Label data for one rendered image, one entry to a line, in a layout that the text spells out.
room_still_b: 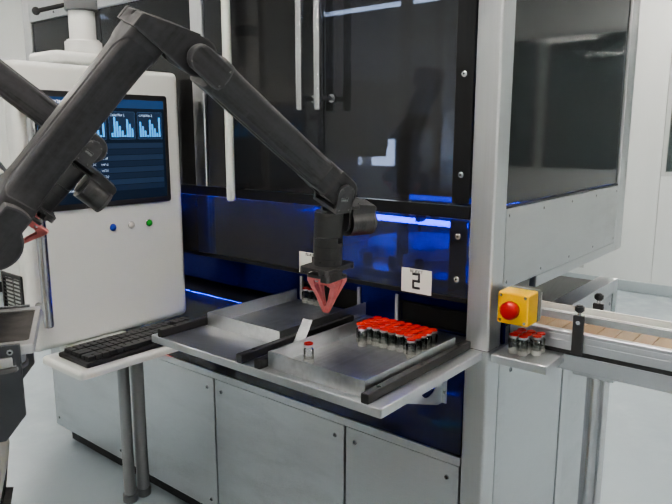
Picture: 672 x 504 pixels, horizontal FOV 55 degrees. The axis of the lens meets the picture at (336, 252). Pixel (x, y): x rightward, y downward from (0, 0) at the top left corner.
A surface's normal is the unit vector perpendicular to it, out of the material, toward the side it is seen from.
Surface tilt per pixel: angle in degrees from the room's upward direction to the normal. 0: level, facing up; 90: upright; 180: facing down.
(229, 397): 90
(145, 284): 90
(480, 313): 90
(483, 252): 90
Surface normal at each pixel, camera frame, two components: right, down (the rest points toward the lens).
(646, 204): -0.63, 0.14
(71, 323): 0.77, 0.11
